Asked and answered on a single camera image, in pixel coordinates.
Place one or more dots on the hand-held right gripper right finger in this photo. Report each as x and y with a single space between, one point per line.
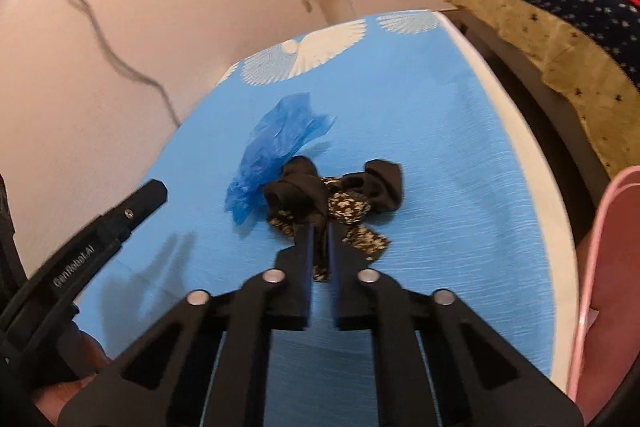
342 272

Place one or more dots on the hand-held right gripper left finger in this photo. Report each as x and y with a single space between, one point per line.
301 267

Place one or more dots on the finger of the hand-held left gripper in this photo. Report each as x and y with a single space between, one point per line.
140 207

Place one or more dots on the black floral cloth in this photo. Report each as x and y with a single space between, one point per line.
380 182

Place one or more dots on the pink plastic basin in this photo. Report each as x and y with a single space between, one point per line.
617 257

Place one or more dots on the person's left hand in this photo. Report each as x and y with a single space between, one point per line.
87 354

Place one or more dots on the blue plastic shoe cover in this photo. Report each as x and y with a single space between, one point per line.
270 142

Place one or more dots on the blue patterned tablecloth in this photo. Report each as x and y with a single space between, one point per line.
425 132

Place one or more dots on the small white wall plug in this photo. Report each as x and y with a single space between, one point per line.
306 3

